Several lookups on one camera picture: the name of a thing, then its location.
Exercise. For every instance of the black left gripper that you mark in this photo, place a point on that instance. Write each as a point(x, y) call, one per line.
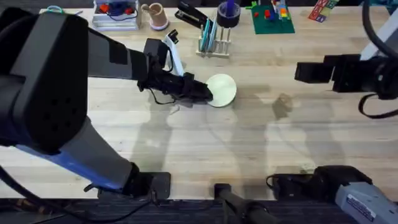
point(169, 84)

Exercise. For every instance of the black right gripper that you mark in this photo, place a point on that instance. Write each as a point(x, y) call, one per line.
point(357, 74)

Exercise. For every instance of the pale green plate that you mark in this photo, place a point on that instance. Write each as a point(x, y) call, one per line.
point(223, 90)

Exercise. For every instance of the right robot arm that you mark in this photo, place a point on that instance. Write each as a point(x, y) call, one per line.
point(357, 199)

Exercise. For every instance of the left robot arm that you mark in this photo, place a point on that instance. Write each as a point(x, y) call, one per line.
point(49, 81)

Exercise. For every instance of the small wooden peg rack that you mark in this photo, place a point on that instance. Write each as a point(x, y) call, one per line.
point(216, 51)

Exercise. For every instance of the teal plate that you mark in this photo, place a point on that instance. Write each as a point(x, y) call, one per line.
point(205, 35)

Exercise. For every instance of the blue plate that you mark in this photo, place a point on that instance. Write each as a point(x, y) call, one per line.
point(212, 32)

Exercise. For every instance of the heap of coloured blocks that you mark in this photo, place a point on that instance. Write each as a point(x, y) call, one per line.
point(321, 11)

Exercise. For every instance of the green board with blocks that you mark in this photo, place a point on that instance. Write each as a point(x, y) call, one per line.
point(272, 20)

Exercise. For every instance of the dark tape roll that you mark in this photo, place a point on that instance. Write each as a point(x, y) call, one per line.
point(228, 17)

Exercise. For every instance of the black stapler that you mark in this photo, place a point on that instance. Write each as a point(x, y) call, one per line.
point(189, 15)

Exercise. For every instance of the beige cup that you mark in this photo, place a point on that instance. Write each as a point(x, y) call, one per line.
point(158, 15)

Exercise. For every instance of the clear box of toys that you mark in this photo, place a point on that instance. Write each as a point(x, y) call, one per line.
point(115, 17)

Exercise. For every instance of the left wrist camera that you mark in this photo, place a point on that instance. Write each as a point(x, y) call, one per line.
point(155, 49)

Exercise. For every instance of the black stand post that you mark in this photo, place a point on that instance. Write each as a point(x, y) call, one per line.
point(236, 202)

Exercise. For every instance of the black rail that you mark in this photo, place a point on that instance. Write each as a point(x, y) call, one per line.
point(186, 211)

